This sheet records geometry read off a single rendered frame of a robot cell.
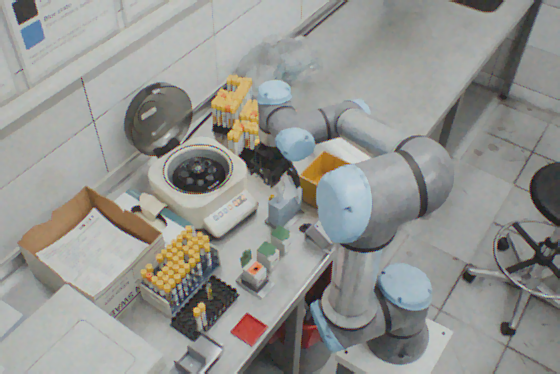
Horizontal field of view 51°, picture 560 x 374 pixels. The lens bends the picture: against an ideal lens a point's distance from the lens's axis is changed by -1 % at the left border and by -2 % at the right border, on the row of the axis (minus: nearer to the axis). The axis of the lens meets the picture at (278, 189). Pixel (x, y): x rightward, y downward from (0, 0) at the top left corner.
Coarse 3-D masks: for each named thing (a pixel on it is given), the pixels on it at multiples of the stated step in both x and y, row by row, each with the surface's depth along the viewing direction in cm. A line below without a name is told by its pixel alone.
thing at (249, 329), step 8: (240, 320) 149; (248, 320) 149; (256, 320) 149; (240, 328) 148; (248, 328) 148; (256, 328) 148; (264, 328) 148; (240, 336) 146; (248, 336) 146; (256, 336) 146; (248, 344) 145
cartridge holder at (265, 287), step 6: (240, 276) 157; (240, 282) 156; (246, 282) 154; (264, 282) 154; (270, 282) 156; (246, 288) 155; (252, 288) 153; (258, 288) 152; (264, 288) 155; (270, 288) 155; (258, 294) 153; (264, 294) 153
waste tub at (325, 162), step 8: (312, 160) 174; (320, 160) 178; (328, 160) 179; (336, 160) 176; (344, 160) 175; (312, 168) 176; (320, 168) 182; (328, 168) 181; (336, 168) 179; (304, 176) 173; (312, 176) 179; (320, 176) 183; (304, 184) 171; (312, 184) 169; (304, 192) 174; (312, 192) 171; (304, 200) 176; (312, 200) 174
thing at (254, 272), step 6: (252, 264) 152; (258, 264) 152; (246, 270) 151; (252, 270) 151; (258, 270) 151; (264, 270) 152; (246, 276) 152; (252, 276) 150; (258, 276) 150; (264, 276) 153; (252, 282) 152; (258, 282) 152
